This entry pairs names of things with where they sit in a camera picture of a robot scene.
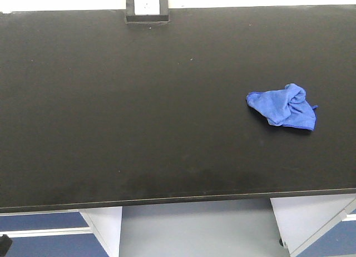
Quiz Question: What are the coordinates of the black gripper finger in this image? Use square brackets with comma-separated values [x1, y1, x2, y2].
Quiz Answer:
[0, 234, 13, 256]

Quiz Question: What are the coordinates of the blue microfiber cloth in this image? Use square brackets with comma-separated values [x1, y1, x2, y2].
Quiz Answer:
[246, 83, 317, 131]

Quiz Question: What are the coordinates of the left blue cabinet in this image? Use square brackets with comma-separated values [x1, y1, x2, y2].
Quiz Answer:
[1, 207, 122, 256]

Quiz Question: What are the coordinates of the blue cabinet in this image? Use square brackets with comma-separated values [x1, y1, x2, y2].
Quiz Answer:
[270, 194, 355, 256]
[1, 207, 122, 256]

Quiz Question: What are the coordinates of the black benchtop power socket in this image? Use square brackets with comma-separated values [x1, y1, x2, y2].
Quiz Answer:
[125, 0, 170, 24]

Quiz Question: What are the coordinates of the right blue cabinet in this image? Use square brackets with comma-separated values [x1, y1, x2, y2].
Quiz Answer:
[270, 194, 355, 256]

